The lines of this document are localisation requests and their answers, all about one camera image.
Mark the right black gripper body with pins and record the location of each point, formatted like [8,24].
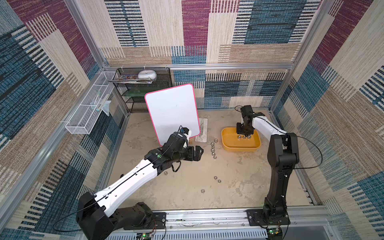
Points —
[243,128]

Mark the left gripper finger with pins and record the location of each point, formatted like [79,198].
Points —
[197,156]
[198,149]

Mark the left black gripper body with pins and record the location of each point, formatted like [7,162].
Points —
[187,153]

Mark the yellow plastic storage box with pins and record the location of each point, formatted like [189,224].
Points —
[231,143]

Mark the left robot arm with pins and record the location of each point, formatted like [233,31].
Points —
[100,214]

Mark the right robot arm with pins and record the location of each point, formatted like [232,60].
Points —
[283,156]

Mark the white ruler package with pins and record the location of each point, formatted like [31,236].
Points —
[203,135]

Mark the pink framed whiteboard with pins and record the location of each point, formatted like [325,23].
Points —
[171,108]

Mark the white round device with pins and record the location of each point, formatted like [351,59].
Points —
[147,75]

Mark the magazine on shelf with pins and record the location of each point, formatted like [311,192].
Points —
[132,79]

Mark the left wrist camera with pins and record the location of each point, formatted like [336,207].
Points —
[187,133]

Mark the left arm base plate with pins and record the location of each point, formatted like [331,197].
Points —
[156,221]

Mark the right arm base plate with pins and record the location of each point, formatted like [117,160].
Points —
[257,217]

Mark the black wire shelf rack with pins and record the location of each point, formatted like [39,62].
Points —
[133,94]

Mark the white wire wall basket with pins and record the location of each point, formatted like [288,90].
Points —
[95,102]

